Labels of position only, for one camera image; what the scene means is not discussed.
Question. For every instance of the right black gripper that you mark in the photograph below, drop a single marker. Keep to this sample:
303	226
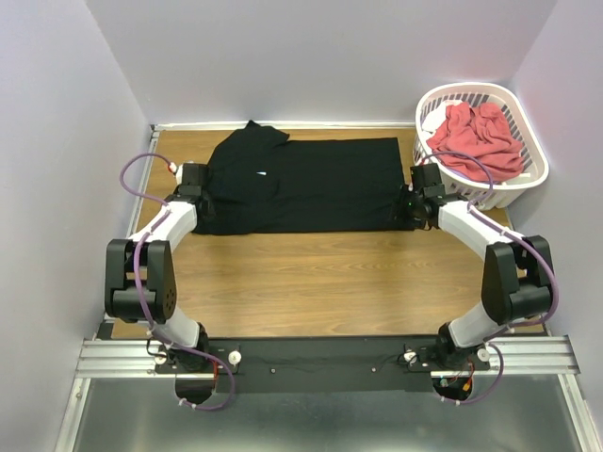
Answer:
407	207

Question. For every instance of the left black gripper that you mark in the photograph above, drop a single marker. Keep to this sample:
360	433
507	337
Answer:
205	205

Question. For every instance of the black t-shirt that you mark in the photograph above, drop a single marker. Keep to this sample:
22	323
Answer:
260	181

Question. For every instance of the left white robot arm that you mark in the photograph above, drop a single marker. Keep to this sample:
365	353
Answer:
140	283

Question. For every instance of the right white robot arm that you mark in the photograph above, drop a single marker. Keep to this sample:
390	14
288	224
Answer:
518	285

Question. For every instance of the white laundry basket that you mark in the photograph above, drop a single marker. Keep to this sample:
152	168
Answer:
535	165

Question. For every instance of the white cloth in basket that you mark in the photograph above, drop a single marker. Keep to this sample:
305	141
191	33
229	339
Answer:
437	117

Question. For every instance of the red t-shirt in basket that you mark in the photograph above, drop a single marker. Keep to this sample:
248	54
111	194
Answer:
477	143

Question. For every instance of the silver bolt knob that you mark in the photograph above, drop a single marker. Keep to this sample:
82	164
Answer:
234	357
410	356

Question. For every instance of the left silver bolt knob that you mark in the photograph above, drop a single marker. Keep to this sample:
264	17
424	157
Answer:
234	357

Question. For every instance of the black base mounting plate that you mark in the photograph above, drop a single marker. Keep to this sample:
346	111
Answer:
327	365

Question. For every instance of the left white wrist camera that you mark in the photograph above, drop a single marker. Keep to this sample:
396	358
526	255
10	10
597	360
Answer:
177	171

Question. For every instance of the aluminium frame rail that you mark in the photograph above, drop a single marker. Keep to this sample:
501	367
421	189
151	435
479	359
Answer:
528	355

